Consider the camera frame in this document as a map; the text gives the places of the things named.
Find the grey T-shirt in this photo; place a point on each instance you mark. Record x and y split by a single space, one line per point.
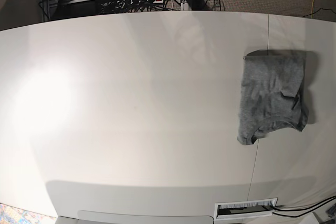
271 96

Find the table cable grommet box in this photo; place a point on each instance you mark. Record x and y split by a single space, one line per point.
244 209

